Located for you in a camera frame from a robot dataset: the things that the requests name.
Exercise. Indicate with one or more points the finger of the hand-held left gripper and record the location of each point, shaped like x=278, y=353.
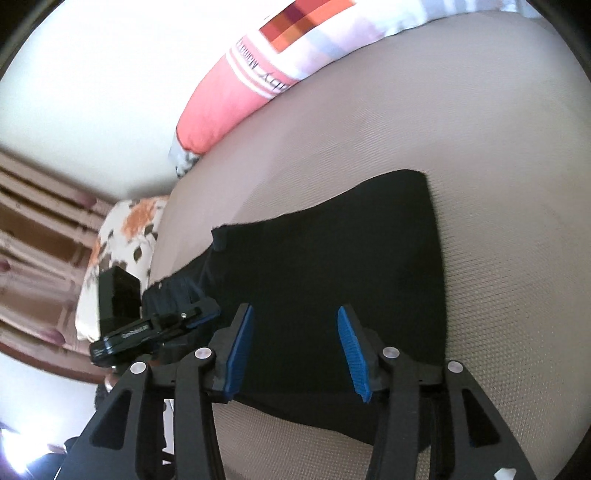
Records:
x=194, y=314

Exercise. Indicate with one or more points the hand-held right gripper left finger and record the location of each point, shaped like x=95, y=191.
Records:
x=240, y=350

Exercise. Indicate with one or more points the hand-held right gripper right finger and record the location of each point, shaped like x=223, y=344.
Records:
x=353, y=355

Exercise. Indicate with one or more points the black pants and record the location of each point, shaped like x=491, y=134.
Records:
x=323, y=254

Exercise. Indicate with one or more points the person's left hand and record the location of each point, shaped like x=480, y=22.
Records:
x=111, y=381

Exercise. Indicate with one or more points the floral print pillow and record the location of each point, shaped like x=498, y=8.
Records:
x=124, y=230

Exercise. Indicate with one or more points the brown striped curtain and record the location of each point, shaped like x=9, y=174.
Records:
x=37, y=258

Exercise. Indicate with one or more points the beige waffle bed cover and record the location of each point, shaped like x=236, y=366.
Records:
x=508, y=230

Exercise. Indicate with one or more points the pink checked pillow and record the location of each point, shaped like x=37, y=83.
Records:
x=217, y=110

